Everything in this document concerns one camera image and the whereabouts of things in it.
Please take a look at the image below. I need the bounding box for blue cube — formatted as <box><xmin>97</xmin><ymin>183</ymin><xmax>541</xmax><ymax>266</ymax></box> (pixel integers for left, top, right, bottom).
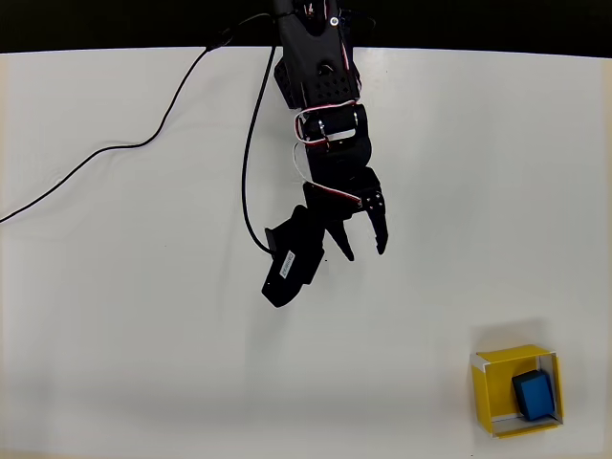
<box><xmin>511</xmin><ymin>368</ymin><xmax>557</xmax><ymax>424</ymax></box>

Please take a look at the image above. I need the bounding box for yellow paper box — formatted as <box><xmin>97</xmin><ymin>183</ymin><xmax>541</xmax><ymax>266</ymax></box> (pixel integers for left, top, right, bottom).
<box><xmin>470</xmin><ymin>342</ymin><xmax>566</xmax><ymax>440</ymax></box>

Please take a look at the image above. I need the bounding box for black webcam with mount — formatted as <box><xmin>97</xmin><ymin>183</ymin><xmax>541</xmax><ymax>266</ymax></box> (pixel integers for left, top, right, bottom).
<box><xmin>259</xmin><ymin>204</ymin><xmax>329</xmax><ymax>309</ymax></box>

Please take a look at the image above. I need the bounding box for black camera cable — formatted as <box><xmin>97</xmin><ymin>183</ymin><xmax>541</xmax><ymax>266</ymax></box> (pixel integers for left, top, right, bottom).
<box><xmin>0</xmin><ymin>11</ymin><xmax>284</xmax><ymax>255</ymax></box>

